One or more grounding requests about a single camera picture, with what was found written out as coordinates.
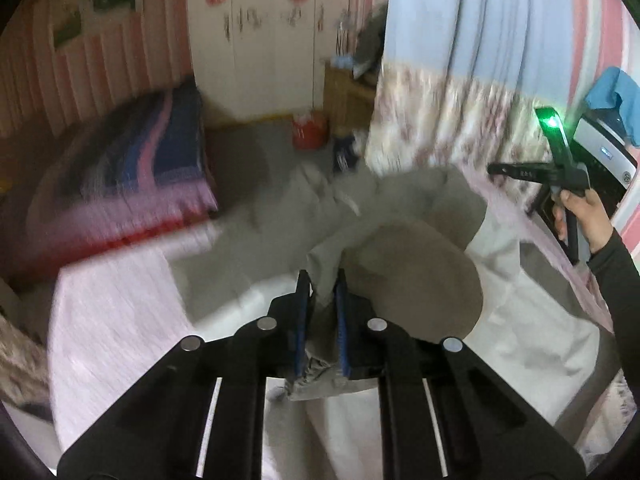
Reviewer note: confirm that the dark shoes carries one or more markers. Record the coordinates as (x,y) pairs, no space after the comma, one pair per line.
(345,152)

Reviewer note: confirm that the small green wall poster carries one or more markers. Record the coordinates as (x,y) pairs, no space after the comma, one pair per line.
(67,27)

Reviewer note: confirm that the grey garment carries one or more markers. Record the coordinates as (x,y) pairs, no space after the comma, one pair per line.
(400,260)

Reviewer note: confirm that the hanging grey clothing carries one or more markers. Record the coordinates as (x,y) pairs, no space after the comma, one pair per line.
(371,35)

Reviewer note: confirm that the light blue cloth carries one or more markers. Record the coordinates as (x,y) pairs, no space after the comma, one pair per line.
(350,64)

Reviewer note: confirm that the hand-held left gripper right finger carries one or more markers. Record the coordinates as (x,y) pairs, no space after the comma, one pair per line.
(342,335)

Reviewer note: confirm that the person's right forearm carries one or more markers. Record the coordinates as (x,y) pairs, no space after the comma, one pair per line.
(622,300)

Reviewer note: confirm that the folded striped purple blanket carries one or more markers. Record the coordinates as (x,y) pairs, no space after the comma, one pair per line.
(130,170)

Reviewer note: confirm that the wooden cabinet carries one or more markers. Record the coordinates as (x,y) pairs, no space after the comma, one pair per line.
(345,97)

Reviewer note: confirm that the red bucket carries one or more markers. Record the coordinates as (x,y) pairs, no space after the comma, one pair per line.
(309,130)

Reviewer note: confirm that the white wardrobe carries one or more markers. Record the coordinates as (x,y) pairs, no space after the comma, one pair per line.
(265,40)

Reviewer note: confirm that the person's right hand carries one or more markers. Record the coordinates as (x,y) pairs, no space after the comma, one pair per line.
(592,220)

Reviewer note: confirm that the pink patterned bedsheet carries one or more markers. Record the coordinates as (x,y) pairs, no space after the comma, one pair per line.
(110,310)

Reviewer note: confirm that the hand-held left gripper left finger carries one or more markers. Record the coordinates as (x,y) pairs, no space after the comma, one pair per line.
(302,330)

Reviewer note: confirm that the white cloth sheet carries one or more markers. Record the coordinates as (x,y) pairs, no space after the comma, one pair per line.
(525,340)

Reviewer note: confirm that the white appliance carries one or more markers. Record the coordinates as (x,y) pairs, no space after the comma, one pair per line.
(605,150)

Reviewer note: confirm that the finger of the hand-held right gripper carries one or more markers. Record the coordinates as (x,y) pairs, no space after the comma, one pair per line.
(520,172)

